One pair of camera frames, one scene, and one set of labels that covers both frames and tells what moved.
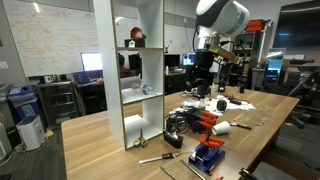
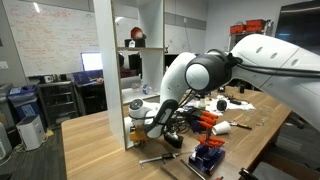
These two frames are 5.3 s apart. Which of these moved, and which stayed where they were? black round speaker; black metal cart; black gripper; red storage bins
Moved: black gripper
Stayed: black round speaker; black metal cart; red storage bins
